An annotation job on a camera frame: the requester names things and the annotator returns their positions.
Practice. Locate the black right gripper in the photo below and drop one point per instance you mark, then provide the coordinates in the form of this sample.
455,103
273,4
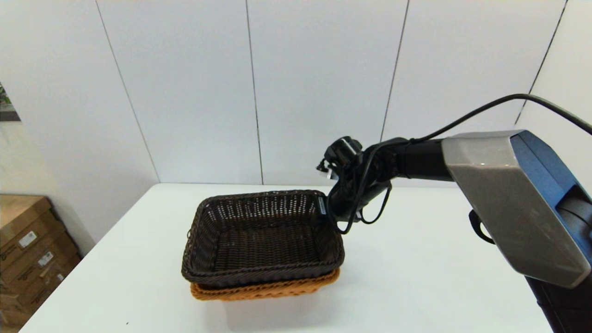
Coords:
351,199

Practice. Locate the dark brown wicker basket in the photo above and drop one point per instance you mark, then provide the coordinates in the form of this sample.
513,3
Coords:
263,240

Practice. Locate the orange wicker basket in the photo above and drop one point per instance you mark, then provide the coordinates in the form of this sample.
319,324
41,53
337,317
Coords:
263,291

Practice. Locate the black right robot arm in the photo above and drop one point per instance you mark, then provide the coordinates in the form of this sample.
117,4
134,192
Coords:
504,194

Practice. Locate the brown cardboard box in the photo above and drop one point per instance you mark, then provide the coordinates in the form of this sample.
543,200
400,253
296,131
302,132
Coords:
23,217
11,317
51,284
55,252

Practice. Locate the dark framed plant picture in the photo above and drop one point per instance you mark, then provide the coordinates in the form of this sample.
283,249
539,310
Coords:
7,108

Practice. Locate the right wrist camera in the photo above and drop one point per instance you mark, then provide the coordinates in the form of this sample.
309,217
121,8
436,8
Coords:
327,169

